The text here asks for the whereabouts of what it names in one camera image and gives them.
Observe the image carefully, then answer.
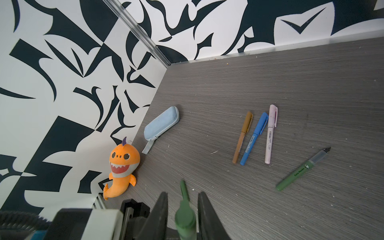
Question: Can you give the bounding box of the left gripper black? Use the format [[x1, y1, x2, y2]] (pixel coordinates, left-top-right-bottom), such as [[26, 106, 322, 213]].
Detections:
[[119, 199, 150, 240]]

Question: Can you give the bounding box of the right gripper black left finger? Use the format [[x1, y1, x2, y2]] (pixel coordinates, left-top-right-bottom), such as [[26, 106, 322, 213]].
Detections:
[[137, 192, 168, 240]]

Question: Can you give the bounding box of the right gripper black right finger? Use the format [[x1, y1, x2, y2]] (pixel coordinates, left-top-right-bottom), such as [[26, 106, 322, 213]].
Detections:
[[198, 192, 231, 240]]

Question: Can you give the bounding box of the green pen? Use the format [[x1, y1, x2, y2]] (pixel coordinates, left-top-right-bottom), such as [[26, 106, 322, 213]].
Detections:
[[175, 180, 197, 240], [276, 147, 331, 191]]

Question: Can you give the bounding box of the orange brown pen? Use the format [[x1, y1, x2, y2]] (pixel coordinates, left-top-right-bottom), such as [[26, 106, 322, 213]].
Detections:
[[232, 111, 253, 164]]

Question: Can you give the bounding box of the blue pen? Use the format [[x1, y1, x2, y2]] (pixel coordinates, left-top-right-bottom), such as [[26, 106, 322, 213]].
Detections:
[[240, 112, 269, 166]]

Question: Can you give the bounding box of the pink fountain pen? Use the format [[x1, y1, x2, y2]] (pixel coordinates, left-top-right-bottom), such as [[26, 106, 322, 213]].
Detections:
[[265, 105, 278, 165]]

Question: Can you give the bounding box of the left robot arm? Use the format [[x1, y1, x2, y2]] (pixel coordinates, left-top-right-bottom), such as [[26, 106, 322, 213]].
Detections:
[[1, 199, 153, 240]]

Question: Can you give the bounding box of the orange shark plush toy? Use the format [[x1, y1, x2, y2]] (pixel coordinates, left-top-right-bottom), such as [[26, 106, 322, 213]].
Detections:
[[103, 137, 141, 200]]

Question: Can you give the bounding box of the light blue pencil case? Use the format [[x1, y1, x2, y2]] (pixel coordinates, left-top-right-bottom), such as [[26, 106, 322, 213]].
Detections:
[[142, 106, 180, 155]]

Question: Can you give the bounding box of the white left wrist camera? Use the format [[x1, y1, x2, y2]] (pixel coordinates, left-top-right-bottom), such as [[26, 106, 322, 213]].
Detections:
[[26, 209, 124, 240]]

